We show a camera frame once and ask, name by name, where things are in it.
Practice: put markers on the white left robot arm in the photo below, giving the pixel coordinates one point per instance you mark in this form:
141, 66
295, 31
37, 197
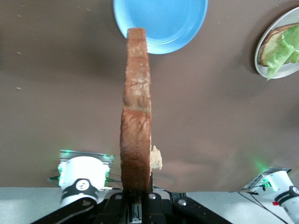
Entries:
81, 172

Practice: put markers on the red connector cap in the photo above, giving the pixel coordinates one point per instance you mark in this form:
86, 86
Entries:
275, 203

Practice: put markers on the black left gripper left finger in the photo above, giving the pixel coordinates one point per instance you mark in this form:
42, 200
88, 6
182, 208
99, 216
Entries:
109, 210

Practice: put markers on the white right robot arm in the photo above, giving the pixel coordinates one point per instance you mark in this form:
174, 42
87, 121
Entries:
285, 193

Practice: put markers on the green lettuce leaf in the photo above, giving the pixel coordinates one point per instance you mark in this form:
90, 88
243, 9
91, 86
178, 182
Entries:
283, 49

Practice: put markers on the blue plate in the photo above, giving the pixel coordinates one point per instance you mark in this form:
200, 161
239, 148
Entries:
163, 21

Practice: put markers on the beige plate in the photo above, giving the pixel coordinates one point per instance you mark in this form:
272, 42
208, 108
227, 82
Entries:
283, 71

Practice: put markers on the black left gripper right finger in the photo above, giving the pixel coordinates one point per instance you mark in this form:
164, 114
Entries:
156, 210

